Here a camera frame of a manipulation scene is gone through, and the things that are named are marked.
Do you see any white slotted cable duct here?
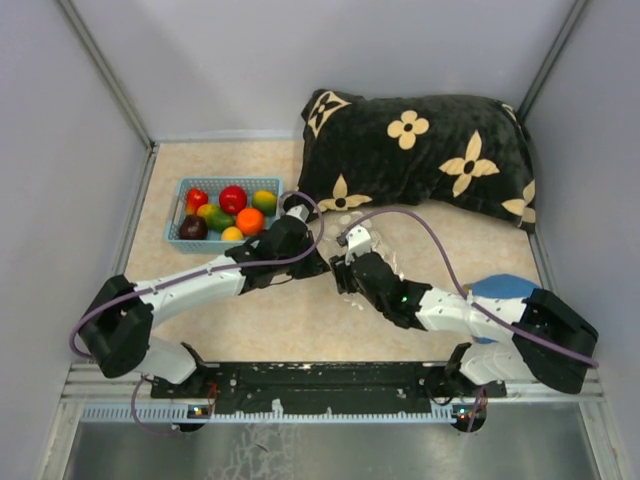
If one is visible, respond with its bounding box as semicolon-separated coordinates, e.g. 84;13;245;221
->
79;402;489;422

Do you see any red toy apple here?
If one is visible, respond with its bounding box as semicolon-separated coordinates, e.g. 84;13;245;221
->
218;185;248;215

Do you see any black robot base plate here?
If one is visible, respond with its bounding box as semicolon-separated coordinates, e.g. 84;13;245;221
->
151;362;478;415

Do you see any black pillow with cream flowers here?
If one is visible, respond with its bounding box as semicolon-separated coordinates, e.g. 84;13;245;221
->
297;89;536;232

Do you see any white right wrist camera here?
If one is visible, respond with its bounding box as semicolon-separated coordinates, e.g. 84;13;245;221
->
337;225;372;265

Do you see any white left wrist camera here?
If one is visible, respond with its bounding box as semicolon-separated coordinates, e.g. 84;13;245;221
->
286;204;310;223

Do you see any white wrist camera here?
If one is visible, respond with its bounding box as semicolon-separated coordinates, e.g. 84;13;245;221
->
337;225;372;265
286;204;310;223

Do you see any red yellow toy pepper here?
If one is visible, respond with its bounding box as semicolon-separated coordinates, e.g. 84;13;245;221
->
185;188;209;215

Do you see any orange toy orange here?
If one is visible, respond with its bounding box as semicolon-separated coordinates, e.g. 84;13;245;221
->
235;207;266;237

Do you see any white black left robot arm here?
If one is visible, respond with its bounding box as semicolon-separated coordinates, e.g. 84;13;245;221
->
78;215;329;397

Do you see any green yellow toy mango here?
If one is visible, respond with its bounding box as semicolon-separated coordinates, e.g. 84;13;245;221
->
251;190;278;216

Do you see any blue cloth bag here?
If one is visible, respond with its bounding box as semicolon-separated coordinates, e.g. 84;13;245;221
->
462;273;540;324

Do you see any light blue plastic basket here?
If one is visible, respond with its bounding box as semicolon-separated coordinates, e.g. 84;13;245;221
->
165;177;283;254

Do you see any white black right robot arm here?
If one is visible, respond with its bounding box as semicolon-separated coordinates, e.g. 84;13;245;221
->
330;252;599;396

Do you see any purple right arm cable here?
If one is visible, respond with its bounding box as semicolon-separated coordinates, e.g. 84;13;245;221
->
344;208;600;435

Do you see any green orange toy mango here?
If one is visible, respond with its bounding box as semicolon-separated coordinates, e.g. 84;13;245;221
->
196;204;235;233

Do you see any dark red toy fruit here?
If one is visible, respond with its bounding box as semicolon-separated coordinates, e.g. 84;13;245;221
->
178;215;209;241

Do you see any clear dotted zip top bag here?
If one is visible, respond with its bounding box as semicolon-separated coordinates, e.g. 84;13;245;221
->
320;209;407;311

